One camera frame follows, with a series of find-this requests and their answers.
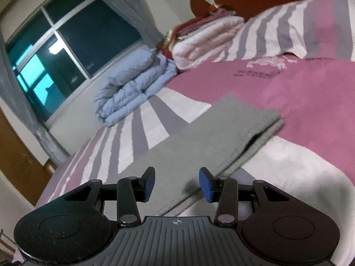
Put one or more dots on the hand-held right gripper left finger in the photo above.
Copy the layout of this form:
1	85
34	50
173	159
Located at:
149	184

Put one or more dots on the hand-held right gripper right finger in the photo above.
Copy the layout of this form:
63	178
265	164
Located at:
205	184

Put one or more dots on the grey pants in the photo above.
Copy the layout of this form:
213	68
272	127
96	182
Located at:
208	138

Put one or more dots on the folded light blue duvet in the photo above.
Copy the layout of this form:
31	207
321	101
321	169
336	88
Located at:
133	88

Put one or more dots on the brown wooden door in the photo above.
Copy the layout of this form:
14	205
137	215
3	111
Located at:
16	158

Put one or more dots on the red patterned cloth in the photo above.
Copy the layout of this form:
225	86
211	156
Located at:
167	48

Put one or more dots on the folded white pink blanket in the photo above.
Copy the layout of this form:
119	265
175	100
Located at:
205	41

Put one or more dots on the grey curtain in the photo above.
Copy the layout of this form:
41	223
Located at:
130	8
19	97

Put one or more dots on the white framed window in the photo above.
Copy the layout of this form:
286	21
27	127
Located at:
77	41

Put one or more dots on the striped pillow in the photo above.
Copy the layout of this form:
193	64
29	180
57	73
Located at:
299	30

